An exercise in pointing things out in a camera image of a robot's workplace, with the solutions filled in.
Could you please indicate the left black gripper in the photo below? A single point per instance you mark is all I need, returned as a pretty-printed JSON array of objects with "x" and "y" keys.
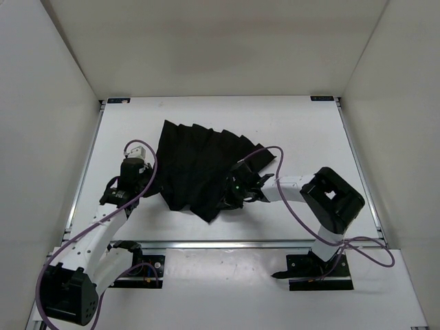
[{"x": 157, "y": 186}]

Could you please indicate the black pleated skirt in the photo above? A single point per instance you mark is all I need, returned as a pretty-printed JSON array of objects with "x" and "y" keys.
[{"x": 193, "y": 168}]

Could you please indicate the aluminium front rail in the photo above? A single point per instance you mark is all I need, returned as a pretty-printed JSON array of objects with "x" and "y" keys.
[{"x": 225, "y": 245}]

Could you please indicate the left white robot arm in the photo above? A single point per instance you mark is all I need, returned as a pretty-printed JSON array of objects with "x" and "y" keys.
[{"x": 72, "y": 283}]

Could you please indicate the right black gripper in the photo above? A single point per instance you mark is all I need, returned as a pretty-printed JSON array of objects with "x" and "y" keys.
[{"x": 229, "y": 201}]

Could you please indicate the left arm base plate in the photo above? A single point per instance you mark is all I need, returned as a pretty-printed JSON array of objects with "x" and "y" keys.
[{"x": 144, "y": 273}]

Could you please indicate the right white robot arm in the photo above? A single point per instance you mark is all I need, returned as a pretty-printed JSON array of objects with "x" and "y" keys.
[{"x": 333, "y": 201}]

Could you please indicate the right blue corner label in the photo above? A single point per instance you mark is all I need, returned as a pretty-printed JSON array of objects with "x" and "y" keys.
[{"x": 322, "y": 98}]

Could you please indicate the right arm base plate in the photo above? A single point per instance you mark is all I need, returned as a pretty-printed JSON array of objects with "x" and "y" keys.
[{"x": 308, "y": 273}]

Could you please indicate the left blue corner label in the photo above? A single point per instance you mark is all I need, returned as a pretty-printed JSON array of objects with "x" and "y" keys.
[{"x": 118, "y": 100}]

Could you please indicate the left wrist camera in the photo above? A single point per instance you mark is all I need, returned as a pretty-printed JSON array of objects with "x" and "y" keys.
[{"x": 137, "y": 152}]

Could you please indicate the blue corner label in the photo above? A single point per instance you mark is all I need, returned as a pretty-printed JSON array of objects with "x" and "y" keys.
[
  {"x": 322, "y": 98},
  {"x": 118, "y": 100}
]

